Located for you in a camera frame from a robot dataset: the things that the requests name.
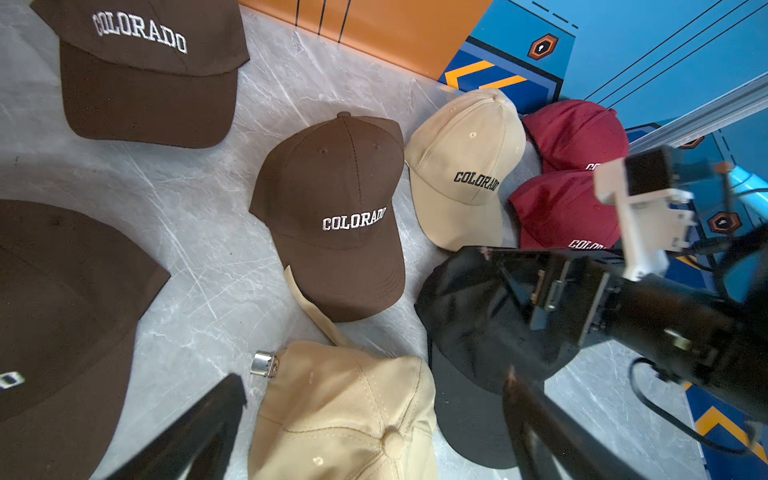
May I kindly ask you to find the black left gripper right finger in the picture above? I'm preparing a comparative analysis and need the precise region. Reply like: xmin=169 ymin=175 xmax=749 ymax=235
xmin=502 ymin=367 xmax=642 ymax=479

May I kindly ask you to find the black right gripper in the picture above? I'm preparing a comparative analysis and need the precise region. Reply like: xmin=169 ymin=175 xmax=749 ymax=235
xmin=479 ymin=247 xmax=738 ymax=372

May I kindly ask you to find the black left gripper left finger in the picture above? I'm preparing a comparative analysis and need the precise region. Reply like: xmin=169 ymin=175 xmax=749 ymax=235
xmin=110 ymin=374 xmax=247 ymax=479

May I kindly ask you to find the maroon cap front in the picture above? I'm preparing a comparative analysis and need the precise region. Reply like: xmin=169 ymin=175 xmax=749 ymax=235
xmin=508 ymin=171 xmax=621 ymax=250

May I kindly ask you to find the maroon cap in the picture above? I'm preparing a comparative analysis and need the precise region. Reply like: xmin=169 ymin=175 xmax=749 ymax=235
xmin=508 ymin=171 xmax=621 ymax=250
xmin=522 ymin=100 xmax=629 ymax=173

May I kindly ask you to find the black cap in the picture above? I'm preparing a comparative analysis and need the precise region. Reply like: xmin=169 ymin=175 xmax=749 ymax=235
xmin=414 ymin=246 xmax=577 ymax=470

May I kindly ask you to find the beige cap front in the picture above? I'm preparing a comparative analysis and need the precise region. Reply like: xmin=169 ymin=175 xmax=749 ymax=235
xmin=247 ymin=268 xmax=438 ymax=479

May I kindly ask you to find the beige cap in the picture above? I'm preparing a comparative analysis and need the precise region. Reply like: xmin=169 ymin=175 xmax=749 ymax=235
xmin=405 ymin=88 xmax=526 ymax=252
xmin=247 ymin=268 xmax=438 ymax=479

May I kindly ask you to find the beige cap back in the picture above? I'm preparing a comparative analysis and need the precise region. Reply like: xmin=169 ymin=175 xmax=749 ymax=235
xmin=405 ymin=88 xmax=526 ymax=252

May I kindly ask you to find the brown cap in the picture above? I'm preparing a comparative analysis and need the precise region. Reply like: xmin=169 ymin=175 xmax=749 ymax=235
xmin=31 ymin=0 xmax=250 ymax=148
xmin=249 ymin=112 xmax=405 ymax=322
xmin=1 ymin=200 xmax=169 ymax=479

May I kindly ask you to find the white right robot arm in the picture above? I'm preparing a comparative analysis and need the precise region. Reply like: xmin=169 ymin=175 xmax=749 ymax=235
xmin=479 ymin=247 xmax=767 ymax=422

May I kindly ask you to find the maroon cap back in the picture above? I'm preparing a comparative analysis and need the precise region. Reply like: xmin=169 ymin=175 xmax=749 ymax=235
xmin=522 ymin=100 xmax=629 ymax=173

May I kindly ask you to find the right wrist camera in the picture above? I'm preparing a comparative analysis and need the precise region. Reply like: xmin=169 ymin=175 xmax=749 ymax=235
xmin=593 ymin=146 xmax=695 ymax=281

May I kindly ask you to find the aluminium corner post right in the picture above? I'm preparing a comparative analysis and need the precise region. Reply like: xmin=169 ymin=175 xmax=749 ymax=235
xmin=629 ymin=72 xmax=767 ymax=155

